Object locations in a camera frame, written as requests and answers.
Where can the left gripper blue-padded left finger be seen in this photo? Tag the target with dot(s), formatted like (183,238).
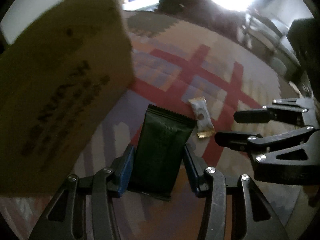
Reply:
(65,215)

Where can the dark green snack packet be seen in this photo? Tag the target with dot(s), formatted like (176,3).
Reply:
(158,156)

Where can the silver gold-ended snack stick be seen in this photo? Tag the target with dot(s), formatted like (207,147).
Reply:
(205,127)

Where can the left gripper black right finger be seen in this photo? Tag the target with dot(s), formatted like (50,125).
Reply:
(252,215)

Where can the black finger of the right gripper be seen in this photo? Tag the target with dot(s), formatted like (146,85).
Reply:
(294,111)

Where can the brown cardboard box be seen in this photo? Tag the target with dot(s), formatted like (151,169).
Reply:
(59,80)

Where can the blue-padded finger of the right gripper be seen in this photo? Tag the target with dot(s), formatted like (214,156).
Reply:
(232,139)

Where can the colourful patchwork tablecloth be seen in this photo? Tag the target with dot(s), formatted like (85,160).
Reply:
(173,61)

